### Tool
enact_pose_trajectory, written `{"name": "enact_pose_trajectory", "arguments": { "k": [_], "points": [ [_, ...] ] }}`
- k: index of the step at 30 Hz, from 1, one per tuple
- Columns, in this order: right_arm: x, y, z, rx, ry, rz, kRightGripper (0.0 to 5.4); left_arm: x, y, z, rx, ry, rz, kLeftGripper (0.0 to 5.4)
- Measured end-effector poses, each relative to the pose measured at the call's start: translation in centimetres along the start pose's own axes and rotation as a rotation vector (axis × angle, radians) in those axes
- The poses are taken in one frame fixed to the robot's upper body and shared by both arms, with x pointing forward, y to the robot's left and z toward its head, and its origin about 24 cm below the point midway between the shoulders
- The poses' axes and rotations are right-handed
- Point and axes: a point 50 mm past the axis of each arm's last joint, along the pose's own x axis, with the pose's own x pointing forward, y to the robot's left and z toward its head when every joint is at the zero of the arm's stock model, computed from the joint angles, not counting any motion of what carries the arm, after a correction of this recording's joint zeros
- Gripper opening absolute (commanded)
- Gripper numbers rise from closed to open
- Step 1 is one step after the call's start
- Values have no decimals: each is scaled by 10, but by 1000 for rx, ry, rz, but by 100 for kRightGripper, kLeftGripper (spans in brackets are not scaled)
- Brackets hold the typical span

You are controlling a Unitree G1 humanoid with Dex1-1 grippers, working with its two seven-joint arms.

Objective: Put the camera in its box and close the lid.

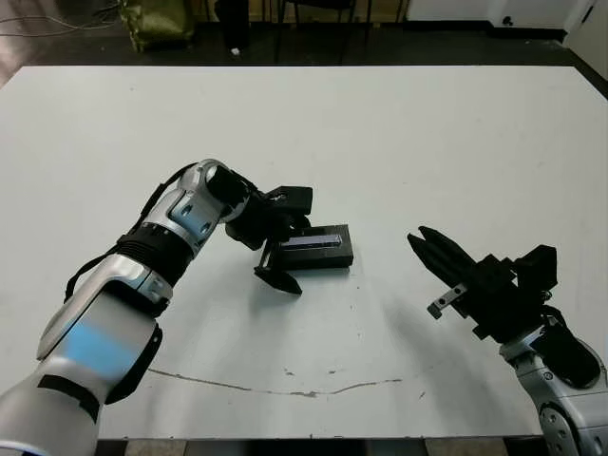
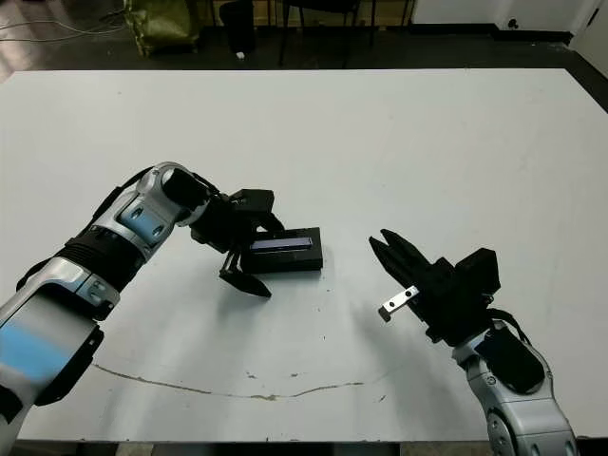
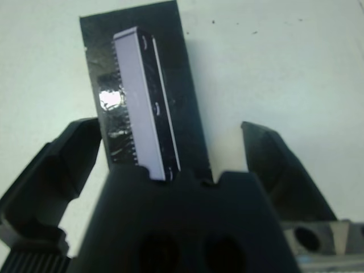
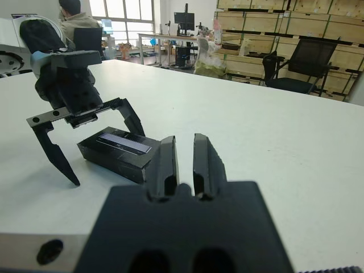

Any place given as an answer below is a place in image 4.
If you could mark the small bright screen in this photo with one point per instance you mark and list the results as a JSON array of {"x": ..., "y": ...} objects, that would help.
[{"x": 107, "y": 25}]

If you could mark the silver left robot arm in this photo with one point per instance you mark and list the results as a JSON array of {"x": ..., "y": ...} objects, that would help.
[{"x": 17, "y": 37}]

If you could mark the black mesh chair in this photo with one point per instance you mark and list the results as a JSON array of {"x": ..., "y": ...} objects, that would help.
[{"x": 310, "y": 59}]

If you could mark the stacked wooden crates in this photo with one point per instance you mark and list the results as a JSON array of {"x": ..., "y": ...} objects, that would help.
[{"x": 301, "y": 25}]

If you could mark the black monitor on stand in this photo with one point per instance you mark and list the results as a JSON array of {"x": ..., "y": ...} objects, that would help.
[{"x": 184, "y": 21}]

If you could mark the window with grid frame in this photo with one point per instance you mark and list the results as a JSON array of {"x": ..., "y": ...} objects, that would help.
[{"x": 128, "y": 11}]

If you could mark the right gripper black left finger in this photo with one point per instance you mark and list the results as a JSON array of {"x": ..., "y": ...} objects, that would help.
[{"x": 166, "y": 165}]

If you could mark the black computer tower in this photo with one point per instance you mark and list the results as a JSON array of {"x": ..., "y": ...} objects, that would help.
[{"x": 182, "y": 57}]

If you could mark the black left wrist camera housing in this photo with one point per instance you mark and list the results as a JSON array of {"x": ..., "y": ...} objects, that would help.
[{"x": 76, "y": 58}]

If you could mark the black upright bag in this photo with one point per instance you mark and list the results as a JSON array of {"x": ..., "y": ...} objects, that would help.
[{"x": 269, "y": 69}]

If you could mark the seated person beige jacket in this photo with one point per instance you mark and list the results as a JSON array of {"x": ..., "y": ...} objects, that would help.
[{"x": 76, "y": 21}]

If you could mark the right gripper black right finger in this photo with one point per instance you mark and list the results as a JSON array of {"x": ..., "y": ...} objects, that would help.
[{"x": 206, "y": 165}]

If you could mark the black box lid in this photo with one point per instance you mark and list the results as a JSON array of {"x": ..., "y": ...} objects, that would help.
[{"x": 119, "y": 155}]

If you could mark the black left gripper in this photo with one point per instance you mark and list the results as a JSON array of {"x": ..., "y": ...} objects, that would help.
[{"x": 74, "y": 91}]

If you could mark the black office chair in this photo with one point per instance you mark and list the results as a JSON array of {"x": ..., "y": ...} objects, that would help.
[{"x": 89, "y": 39}]

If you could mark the long desk metal legs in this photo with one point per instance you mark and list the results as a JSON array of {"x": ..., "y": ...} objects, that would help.
[{"x": 162, "y": 37}]

